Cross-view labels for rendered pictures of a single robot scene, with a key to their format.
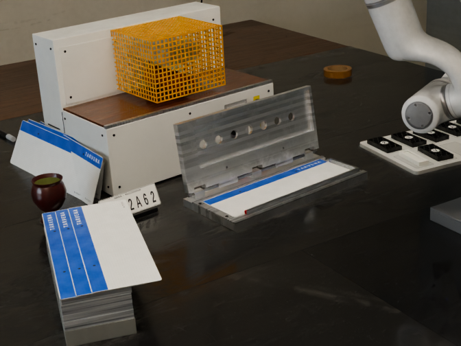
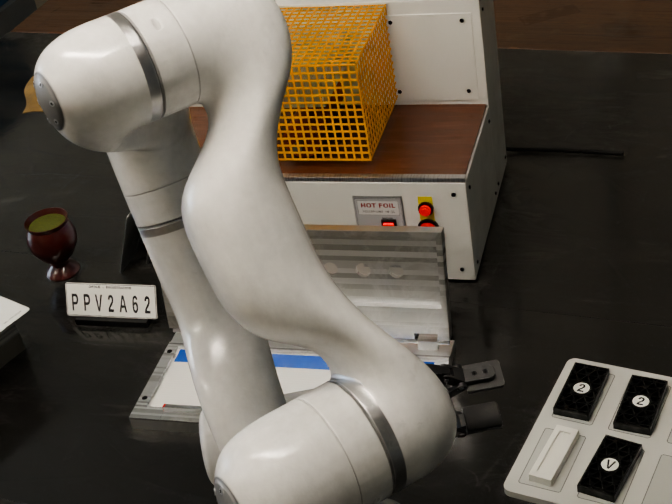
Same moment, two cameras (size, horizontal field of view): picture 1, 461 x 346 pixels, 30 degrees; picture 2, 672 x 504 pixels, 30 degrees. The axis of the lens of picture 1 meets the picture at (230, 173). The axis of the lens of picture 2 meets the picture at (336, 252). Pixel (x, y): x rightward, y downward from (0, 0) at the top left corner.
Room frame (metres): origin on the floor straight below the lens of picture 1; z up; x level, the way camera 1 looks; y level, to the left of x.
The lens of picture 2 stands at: (1.34, -1.35, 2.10)
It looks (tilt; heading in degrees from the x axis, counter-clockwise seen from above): 35 degrees down; 58
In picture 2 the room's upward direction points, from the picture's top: 10 degrees counter-clockwise
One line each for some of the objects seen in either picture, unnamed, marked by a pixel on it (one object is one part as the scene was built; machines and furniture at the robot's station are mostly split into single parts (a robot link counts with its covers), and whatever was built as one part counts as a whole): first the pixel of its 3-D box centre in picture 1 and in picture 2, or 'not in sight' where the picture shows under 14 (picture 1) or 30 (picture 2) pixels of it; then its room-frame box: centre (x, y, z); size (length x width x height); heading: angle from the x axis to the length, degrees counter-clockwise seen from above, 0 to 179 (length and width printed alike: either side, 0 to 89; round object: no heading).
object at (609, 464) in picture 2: (435, 152); (610, 467); (2.19, -0.56, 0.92); 0.10 x 0.05 x 0.01; 20
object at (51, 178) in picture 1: (49, 200); (54, 246); (1.92, 0.44, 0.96); 0.09 x 0.09 x 0.11
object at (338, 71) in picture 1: (337, 71); not in sight; (3.07, -0.42, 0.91); 0.10 x 0.10 x 0.02
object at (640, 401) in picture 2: (408, 139); (640, 404); (2.30, -0.51, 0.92); 0.10 x 0.05 x 0.01; 26
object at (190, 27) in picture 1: (168, 57); (309, 82); (2.30, 0.15, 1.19); 0.23 x 0.20 x 0.17; 127
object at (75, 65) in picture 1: (182, 82); (380, 116); (2.41, 0.12, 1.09); 0.75 x 0.40 x 0.38; 127
